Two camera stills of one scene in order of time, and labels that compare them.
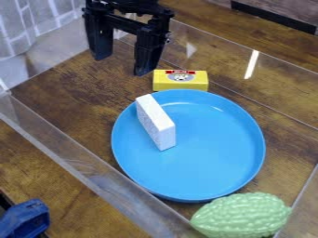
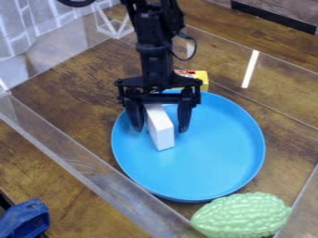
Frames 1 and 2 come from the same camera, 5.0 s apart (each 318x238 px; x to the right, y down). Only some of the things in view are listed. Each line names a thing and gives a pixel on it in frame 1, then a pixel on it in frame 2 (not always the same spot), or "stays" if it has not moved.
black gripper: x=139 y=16 -> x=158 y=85
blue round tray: x=221 y=146 stays
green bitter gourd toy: x=245 y=215 stays
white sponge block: x=157 y=122 stays
